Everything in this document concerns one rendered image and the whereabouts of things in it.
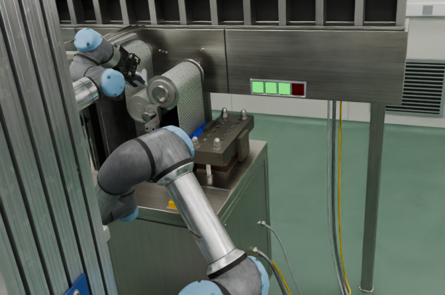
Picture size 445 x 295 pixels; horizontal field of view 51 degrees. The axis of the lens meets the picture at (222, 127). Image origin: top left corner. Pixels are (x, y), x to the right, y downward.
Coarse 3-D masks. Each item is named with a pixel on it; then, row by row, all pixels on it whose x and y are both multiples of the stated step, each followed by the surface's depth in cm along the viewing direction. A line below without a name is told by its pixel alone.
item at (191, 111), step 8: (200, 88) 207; (192, 96) 200; (200, 96) 208; (184, 104) 194; (192, 104) 201; (200, 104) 209; (184, 112) 195; (192, 112) 202; (200, 112) 209; (184, 120) 195; (192, 120) 202; (200, 120) 210; (184, 128) 196; (192, 128) 203
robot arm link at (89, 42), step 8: (80, 32) 139; (88, 32) 138; (96, 32) 140; (80, 40) 138; (88, 40) 137; (96, 40) 139; (104, 40) 143; (80, 48) 138; (88, 48) 138; (96, 48) 140; (104, 48) 142; (112, 48) 146; (88, 56) 139; (96, 56) 141; (104, 56) 144; (112, 56) 147
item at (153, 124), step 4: (152, 104) 191; (148, 108) 189; (152, 108) 189; (156, 108) 188; (152, 112) 188; (156, 112) 189; (160, 112) 191; (156, 116) 190; (160, 116) 191; (152, 120) 191; (156, 120) 190; (160, 120) 191; (148, 124) 189; (152, 124) 189; (156, 124) 189; (160, 124) 192; (148, 128) 189; (152, 128) 189; (156, 128) 189
